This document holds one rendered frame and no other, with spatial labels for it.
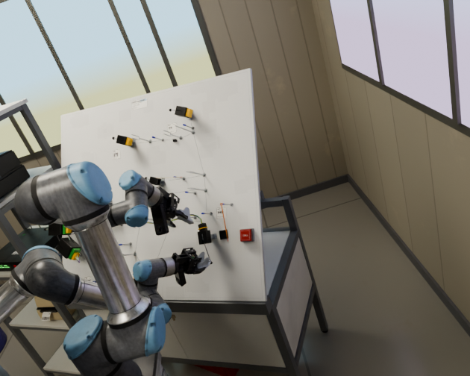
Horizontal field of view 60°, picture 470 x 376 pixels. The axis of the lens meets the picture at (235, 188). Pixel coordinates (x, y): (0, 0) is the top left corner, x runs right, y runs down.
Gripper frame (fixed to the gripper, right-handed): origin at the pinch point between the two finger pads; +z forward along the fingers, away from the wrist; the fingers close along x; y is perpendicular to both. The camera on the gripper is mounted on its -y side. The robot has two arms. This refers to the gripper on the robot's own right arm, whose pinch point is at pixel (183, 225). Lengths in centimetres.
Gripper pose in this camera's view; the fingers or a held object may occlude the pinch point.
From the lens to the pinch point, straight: 167.1
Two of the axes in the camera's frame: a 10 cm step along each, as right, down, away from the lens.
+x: -8.9, 2.1, 4.1
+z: 4.6, 4.8, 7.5
